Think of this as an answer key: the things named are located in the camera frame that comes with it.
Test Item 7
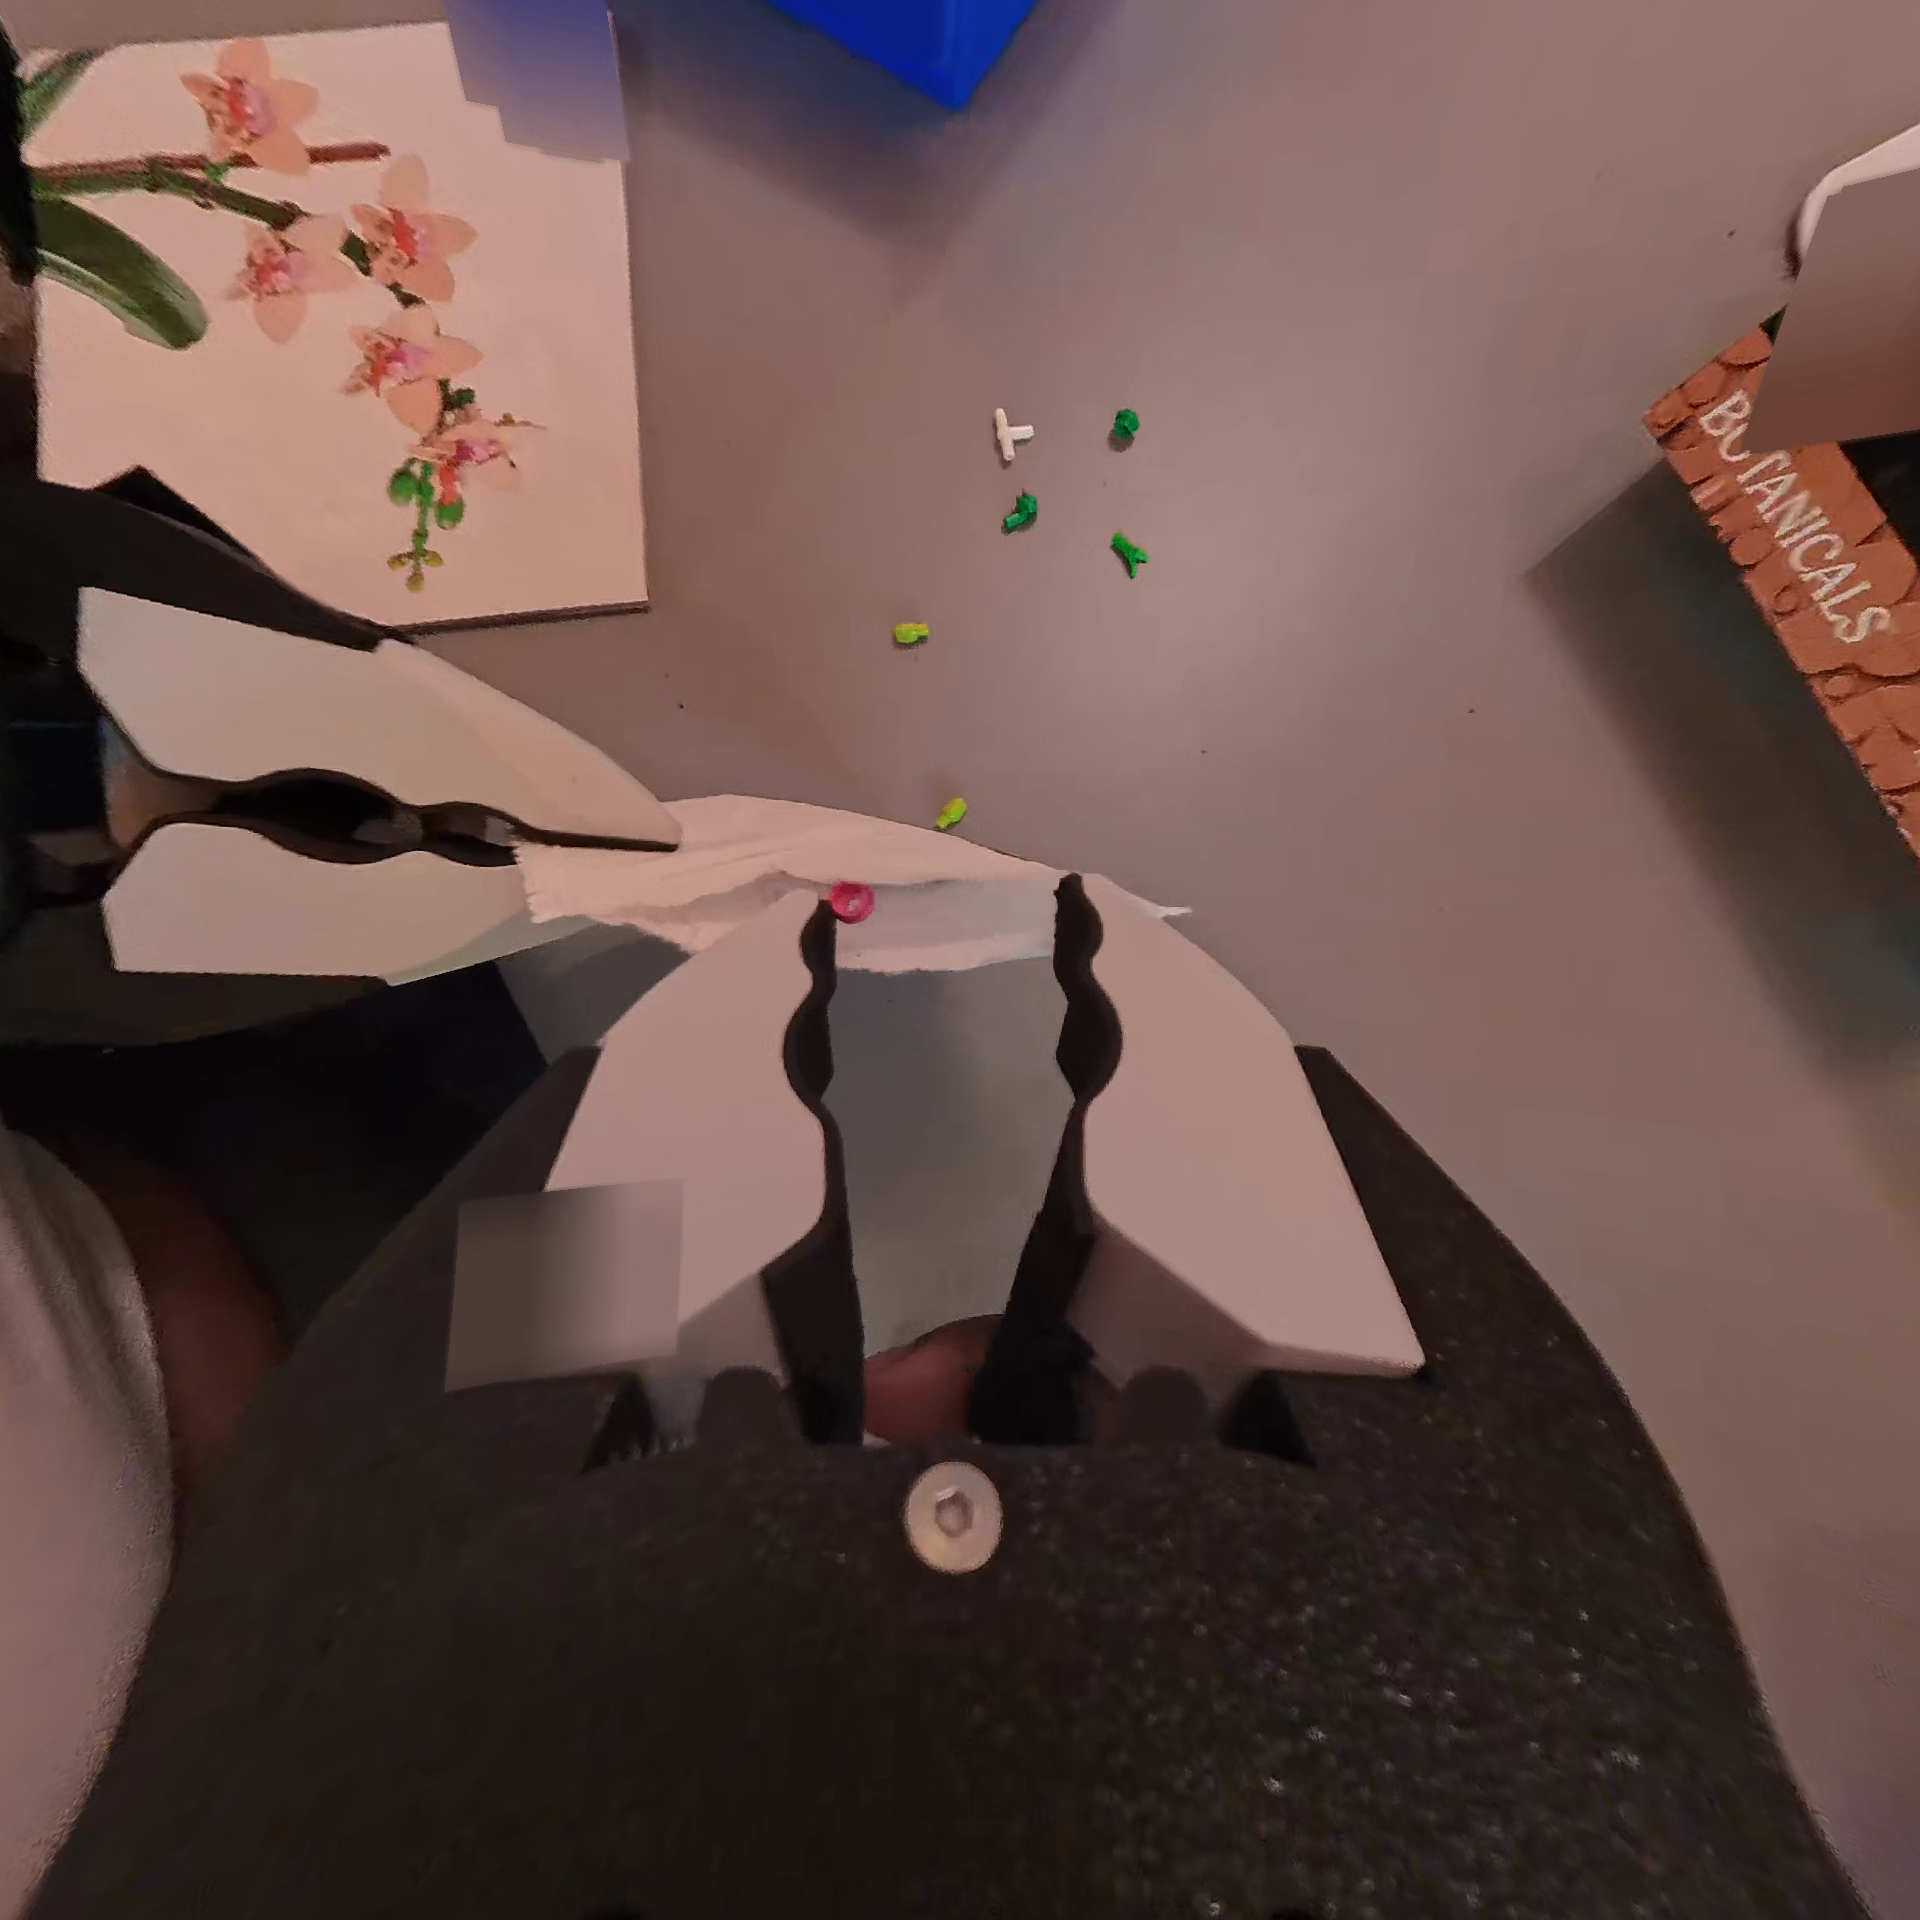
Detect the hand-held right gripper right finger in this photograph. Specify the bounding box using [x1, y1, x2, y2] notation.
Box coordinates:
[964, 872, 1428, 1445]

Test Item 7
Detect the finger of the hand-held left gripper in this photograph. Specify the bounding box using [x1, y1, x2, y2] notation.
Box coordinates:
[74, 583, 687, 854]
[99, 810, 662, 987]

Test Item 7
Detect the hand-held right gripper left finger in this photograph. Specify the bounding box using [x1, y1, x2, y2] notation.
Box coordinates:
[546, 891, 870, 1445]

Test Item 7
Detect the torn circle-print paper bag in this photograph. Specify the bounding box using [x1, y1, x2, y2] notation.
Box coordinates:
[516, 791, 1195, 977]

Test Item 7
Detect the blue plastic bin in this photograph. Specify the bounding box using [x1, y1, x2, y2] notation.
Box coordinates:
[764, 0, 1045, 109]

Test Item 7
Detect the person's left forearm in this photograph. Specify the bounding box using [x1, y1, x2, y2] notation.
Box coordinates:
[0, 1116, 295, 1920]

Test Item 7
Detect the grey desk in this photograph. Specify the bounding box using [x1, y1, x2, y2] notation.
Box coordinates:
[390, 0, 1920, 1920]

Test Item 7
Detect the person's right hand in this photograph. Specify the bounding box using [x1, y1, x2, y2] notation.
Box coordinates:
[866, 1316, 1000, 1445]

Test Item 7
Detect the orchid instruction booklet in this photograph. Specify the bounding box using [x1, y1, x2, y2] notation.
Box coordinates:
[22, 21, 650, 632]

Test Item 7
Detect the black orchid set box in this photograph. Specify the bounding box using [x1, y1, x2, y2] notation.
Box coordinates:
[1642, 322, 1920, 863]

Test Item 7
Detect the crumpled white paper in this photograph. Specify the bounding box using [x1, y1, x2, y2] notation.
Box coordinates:
[1793, 126, 1920, 287]

